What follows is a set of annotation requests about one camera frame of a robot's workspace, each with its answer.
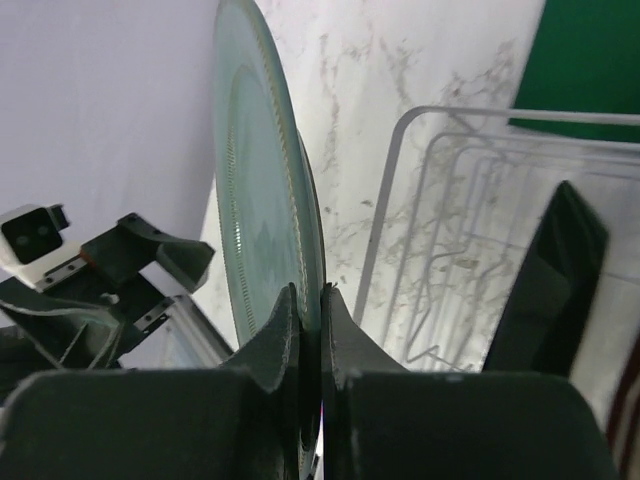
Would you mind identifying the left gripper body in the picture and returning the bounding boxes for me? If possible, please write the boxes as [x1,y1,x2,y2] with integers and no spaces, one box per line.
[75,266,166,350]

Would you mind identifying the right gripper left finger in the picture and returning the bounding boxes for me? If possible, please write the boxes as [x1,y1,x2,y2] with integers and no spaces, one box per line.
[1,286,300,479]

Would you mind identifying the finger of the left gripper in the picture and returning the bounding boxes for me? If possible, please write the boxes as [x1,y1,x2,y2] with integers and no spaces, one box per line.
[80,213,215,293]
[1,278,124,369]

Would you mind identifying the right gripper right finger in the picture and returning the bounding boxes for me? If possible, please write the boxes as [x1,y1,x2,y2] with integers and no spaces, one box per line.
[321,286,618,479]

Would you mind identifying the grey-green glass plate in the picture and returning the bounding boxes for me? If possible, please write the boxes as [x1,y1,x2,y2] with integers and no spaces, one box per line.
[209,0,329,480]

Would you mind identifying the green board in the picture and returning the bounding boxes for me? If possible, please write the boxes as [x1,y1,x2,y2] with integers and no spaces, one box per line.
[514,0,639,114]

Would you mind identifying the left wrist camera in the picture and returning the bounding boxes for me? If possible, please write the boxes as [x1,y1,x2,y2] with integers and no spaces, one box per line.
[1,204,87,292]

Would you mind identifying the white wire dish rack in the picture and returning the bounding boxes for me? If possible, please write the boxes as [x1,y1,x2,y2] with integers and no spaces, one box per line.
[353,106,639,371]

